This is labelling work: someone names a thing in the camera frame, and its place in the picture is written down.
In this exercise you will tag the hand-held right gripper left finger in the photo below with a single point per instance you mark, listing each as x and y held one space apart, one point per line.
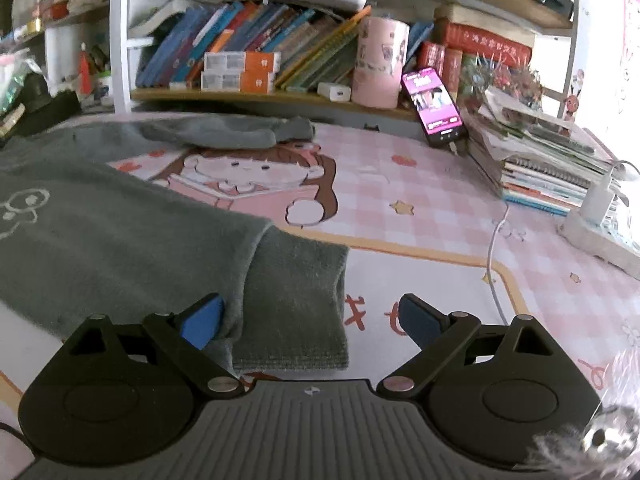
202 321

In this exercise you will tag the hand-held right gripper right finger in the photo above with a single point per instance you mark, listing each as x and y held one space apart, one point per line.
420 322

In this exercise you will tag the grey sweatshirt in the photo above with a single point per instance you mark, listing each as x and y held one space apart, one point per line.
125 240

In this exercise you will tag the pink checked cartoon desk mat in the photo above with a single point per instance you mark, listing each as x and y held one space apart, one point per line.
425 195

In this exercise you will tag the white power strip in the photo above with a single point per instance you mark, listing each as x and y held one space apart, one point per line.
600 245

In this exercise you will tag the stack of magazines and notebooks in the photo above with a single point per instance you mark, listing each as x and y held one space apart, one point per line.
540 165

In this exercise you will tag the white plug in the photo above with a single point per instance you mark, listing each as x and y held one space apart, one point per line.
600 200

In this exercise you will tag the black smartphone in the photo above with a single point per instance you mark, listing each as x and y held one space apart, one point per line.
435 105

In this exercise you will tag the grey furry charm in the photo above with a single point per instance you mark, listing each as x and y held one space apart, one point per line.
607 435

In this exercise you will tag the orange and white box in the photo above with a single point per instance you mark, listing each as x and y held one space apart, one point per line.
245 62
240 81

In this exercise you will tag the white power adapter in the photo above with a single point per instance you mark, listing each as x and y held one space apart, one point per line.
334 91

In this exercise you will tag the white jar with green lid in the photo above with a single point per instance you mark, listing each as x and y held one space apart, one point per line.
103 87

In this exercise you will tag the black box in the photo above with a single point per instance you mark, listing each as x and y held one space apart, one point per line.
45 115

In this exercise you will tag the pink printed cylinder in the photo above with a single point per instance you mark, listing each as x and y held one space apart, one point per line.
380 65

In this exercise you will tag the row of leaning books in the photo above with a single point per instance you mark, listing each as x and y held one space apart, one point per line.
170 50

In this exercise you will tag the white wooden bookshelf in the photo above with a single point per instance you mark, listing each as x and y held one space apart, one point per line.
119 60

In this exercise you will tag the dark round object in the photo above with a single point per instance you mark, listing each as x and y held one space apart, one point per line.
37 91

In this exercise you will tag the thick red book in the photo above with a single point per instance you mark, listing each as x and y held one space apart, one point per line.
490 47

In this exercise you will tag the cartoon wall sticker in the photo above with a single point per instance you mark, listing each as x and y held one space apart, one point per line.
574 97

